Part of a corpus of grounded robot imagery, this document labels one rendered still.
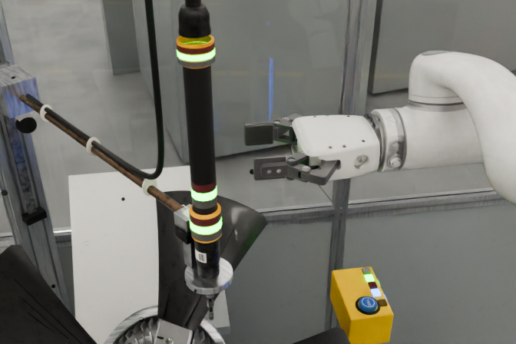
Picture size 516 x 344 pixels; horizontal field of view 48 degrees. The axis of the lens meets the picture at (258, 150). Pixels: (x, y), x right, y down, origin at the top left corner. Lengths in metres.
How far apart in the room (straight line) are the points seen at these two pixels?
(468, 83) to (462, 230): 1.31
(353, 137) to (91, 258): 0.70
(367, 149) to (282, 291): 1.23
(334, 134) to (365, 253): 1.18
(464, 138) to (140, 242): 0.73
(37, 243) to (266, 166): 0.96
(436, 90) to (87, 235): 0.79
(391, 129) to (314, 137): 0.10
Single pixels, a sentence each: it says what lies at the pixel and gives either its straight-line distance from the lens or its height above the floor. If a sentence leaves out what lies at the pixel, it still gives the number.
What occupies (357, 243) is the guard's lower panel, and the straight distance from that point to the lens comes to 1.86.
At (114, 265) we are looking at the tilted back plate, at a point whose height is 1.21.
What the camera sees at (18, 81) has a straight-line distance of 1.24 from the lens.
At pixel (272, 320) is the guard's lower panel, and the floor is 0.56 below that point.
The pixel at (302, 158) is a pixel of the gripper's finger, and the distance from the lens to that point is 0.72.
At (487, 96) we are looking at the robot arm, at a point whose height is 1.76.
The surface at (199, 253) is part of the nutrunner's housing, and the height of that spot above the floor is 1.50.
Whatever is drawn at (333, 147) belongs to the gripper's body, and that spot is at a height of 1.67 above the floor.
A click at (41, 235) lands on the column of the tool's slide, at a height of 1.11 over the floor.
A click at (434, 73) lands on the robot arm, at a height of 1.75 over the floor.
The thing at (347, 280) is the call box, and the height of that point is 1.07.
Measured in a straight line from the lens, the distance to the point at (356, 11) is 1.48.
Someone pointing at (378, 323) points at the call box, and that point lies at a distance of 1.37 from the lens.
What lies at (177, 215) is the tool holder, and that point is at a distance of 0.83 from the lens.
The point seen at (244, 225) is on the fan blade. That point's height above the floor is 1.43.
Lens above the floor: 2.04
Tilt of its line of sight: 31 degrees down
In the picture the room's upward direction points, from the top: straight up
